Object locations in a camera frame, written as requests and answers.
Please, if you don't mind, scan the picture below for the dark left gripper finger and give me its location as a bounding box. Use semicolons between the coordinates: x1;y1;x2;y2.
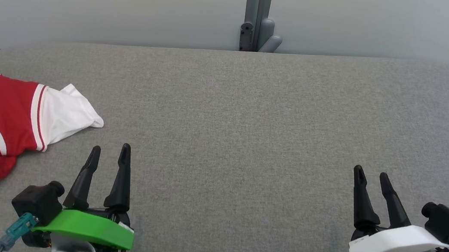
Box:
63;142;101;212
103;142;138;214

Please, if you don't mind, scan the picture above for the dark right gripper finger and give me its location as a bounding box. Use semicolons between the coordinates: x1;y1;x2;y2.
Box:
346;164;387;234
373;172;418;231

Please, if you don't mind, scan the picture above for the teal left camera connector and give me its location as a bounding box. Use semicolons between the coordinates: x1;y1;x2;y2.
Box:
0;209;40;252

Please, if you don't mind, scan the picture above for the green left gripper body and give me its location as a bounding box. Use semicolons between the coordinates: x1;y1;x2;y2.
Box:
29;200;138;252

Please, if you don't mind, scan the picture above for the red white basketball jersey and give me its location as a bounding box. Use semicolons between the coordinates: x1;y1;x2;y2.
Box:
0;69;109;170

